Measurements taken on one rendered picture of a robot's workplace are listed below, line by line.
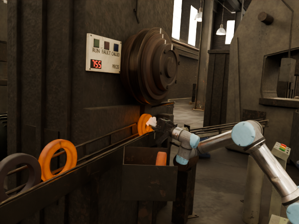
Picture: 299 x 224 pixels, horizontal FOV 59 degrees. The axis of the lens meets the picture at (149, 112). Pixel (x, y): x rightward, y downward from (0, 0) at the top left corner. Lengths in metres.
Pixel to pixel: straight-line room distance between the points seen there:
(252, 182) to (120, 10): 1.51
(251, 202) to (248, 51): 2.60
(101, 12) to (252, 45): 3.09
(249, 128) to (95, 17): 0.93
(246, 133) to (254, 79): 2.88
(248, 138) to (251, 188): 0.89
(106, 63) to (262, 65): 3.03
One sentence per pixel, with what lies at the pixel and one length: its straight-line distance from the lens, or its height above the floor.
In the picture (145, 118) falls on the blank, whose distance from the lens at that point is 1.63.
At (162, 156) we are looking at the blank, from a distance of 1.04.
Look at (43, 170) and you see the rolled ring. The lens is 1.10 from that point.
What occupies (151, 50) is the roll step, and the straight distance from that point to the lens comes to 1.52.
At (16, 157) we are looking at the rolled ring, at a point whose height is 0.74.
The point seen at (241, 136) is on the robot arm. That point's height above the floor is 0.79.
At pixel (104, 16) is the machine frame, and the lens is 1.49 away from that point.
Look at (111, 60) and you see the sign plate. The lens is 1.49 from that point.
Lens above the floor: 1.03
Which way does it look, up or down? 7 degrees down
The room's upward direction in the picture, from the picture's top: 3 degrees clockwise
